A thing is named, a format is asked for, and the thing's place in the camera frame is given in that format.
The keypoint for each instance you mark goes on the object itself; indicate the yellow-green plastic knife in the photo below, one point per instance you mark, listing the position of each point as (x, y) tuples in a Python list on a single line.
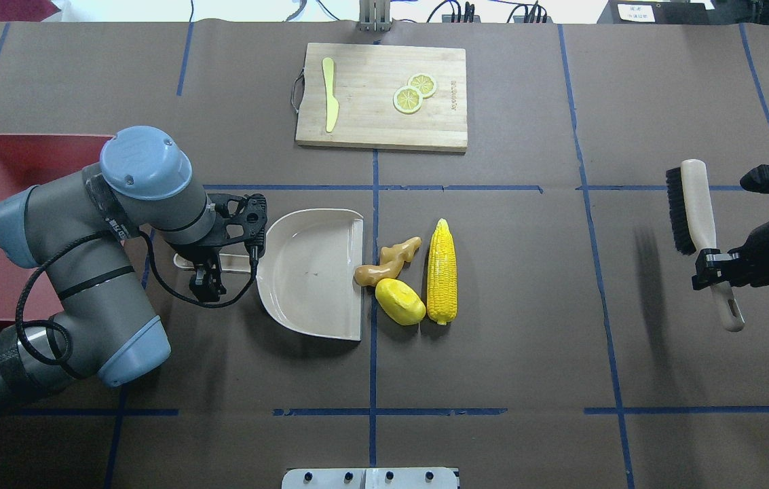
[(331, 102)]

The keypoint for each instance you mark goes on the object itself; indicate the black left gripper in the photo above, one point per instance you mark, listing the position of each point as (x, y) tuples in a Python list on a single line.
[(201, 257)]

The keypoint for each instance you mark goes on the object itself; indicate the bamboo cutting board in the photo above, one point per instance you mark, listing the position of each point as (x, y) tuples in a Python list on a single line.
[(365, 81)]

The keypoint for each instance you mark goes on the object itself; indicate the tan toy ginger root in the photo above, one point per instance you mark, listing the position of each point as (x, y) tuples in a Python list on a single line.
[(392, 260)]

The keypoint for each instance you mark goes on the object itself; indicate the yellow toy corn cob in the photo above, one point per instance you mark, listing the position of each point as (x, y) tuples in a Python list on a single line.
[(442, 278)]

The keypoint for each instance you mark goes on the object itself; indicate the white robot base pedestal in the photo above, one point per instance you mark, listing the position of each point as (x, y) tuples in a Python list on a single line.
[(372, 477)]

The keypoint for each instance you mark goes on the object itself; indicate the lemon slice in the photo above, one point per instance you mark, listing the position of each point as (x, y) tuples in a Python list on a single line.
[(407, 100), (425, 83)]

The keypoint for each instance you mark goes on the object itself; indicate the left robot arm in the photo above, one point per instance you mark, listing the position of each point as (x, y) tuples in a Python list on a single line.
[(83, 312)]

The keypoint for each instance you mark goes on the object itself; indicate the beige hand brush black bristles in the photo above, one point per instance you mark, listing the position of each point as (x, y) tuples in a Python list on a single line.
[(694, 231)]

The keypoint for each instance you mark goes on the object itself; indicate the upper lemon slice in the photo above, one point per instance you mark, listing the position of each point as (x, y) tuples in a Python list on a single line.
[(425, 83)]

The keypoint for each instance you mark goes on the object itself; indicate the beige plastic dustpan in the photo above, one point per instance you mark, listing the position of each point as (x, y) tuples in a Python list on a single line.
[(305, 280)]

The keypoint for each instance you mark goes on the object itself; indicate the lower lemon slice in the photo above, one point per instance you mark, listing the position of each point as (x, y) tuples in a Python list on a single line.
[(407, 100)]

